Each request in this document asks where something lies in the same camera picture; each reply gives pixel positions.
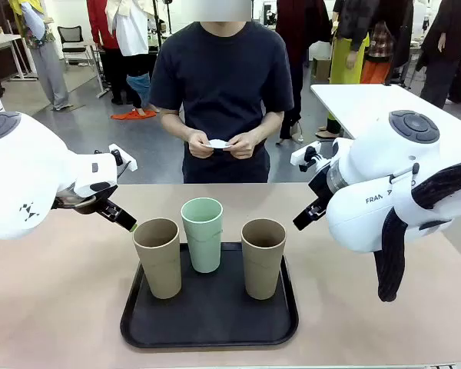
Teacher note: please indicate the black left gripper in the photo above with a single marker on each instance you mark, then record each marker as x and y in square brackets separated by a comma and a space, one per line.
[107, 209]

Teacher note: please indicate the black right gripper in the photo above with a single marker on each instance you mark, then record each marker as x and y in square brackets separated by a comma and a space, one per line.
[322, 192]

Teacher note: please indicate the tall brown cup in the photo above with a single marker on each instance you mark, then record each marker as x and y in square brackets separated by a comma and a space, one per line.
[159, 261]
[262, 265]

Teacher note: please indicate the tall light green cup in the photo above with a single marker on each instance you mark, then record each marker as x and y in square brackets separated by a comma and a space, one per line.
[203, 246]

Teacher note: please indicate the white scalloped paper coaster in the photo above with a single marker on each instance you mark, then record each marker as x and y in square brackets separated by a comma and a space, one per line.
[218, 143]

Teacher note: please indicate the person's right forearm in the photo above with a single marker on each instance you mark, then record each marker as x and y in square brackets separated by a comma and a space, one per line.
[174, 123]

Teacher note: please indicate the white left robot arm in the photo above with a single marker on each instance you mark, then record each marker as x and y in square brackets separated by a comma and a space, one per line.
[23, 173]

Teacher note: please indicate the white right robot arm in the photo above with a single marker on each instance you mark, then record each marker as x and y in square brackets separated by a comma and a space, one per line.
[369, 215]

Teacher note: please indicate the person's left forearm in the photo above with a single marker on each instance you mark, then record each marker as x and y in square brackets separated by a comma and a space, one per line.
[267, 125]

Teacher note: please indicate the person's left hand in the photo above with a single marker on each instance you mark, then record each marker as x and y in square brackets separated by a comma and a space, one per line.
[245, 146]

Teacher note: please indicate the person's right hand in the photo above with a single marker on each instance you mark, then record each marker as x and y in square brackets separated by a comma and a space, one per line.
[199, 146]

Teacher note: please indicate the orange cloth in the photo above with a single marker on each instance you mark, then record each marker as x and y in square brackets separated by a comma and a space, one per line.
[136, 114]

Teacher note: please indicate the white rectangular table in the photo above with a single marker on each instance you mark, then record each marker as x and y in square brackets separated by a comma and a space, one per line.
[353, 104]

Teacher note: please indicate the black plastic tray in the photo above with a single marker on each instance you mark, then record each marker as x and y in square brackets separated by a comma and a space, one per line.
[215, 319]

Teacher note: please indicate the brown cardboard box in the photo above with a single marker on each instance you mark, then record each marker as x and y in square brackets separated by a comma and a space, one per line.
[322, 69]

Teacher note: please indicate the background desk with white legs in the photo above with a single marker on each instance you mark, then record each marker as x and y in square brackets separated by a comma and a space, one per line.
[100, 69]

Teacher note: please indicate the mannequin in yellow-green skirt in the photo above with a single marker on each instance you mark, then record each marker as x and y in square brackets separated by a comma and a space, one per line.
[345, 61]

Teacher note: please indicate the mannequin in orange skirt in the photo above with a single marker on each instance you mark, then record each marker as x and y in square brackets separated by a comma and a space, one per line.
[376, 71]

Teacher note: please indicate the person in navy t-shirt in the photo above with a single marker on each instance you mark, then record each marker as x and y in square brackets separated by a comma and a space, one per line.
[223, 77]

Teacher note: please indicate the mannequin in white shirt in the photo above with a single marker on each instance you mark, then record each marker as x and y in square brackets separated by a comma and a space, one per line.
[132, 30]

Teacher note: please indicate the black mesh office chair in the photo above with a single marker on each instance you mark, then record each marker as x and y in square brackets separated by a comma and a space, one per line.
[71, 38]

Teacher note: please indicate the black tripod stand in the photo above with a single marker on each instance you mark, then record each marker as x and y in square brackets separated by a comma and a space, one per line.
[162, 30]

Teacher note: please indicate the mannequin in dark red garment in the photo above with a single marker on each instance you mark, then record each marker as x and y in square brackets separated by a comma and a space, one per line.
[299, 23]

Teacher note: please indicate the person in red top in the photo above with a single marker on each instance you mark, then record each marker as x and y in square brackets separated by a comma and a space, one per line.
[101, 23]

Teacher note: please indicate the mannequin in black robe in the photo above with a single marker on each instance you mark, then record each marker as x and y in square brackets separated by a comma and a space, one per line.
[442, 46]

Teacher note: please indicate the grey background desk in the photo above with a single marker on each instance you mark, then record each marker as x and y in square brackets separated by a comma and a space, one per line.
[0, 40]

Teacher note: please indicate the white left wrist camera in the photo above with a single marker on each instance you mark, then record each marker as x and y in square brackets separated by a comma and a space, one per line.
[125, 157]

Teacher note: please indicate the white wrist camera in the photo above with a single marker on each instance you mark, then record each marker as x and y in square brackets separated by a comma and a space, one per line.
[125, 157]
[311, 151]

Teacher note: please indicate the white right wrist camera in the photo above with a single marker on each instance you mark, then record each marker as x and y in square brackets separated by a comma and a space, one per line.
[311, 151]

